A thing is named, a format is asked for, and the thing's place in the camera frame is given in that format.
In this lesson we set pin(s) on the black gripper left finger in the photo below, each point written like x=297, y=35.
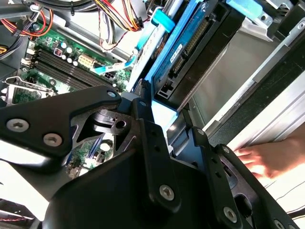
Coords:
x=35, y=119

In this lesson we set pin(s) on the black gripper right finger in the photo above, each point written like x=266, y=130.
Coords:
x=221, y=190

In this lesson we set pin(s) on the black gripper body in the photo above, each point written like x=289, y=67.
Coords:
x=107, y=202

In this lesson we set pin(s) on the hard disk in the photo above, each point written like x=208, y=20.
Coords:
x=202, y=71

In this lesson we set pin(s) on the person's bare hand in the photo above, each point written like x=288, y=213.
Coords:
x=274, y=157

